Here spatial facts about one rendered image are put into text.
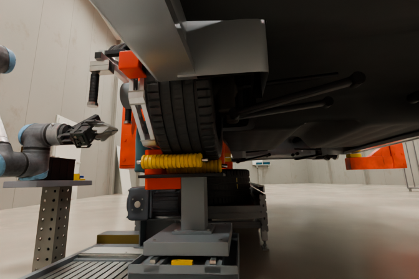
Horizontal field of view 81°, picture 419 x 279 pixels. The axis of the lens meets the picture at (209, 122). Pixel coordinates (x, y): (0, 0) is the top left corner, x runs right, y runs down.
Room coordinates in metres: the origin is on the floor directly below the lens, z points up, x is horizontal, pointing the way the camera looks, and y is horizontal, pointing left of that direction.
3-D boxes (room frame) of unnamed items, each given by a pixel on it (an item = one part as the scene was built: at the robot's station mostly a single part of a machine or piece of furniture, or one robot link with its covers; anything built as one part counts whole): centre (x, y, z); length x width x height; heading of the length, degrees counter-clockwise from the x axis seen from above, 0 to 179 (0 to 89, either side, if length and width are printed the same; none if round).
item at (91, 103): (1.00, 0.50, 0.83); 0.04 x 0.04 x 0.16
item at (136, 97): (1.14, 0.24, 0.85); 0.54 x 0.07 x 0.54; 173
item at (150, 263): (1.12, 0.07, 0.13); 0.50 x 0.36 x 0.10; 173
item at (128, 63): (0.83, 0.27, 0.85); 0.09 x 0.08 x 0.07; 173
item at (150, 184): (1.14, 0.20, 0.48); 0.16 x 0.12 x 0.17; 83
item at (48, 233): (1.39, 0.84, 0.21); 0.10 x 0.10 x 0.42; 83
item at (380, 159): (3.33, -2.10, 0.69); 0.52 x 0.17 x 0.35; 83
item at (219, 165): (1.12, 0.07, 0.49); 0.29 x 0.06 x 0.06; 83
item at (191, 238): (1.12, 0.07, 0.32); 0.40 x 0.30 x 0.28; 173
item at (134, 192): (1.45, 0.25, 0.26); 0.42 x 0.18 x 0.35; 83
